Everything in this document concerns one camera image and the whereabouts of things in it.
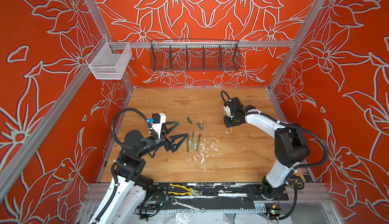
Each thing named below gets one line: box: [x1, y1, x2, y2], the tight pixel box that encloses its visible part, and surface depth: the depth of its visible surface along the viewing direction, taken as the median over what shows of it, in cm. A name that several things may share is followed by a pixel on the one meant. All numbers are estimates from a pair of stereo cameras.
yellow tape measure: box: [288, 175, 305, 191], surface depth 75 cm
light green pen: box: [191, 131, 195, 150], surface depth 92 cm
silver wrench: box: [171, 198, 206, 214], surface depth 71 cm
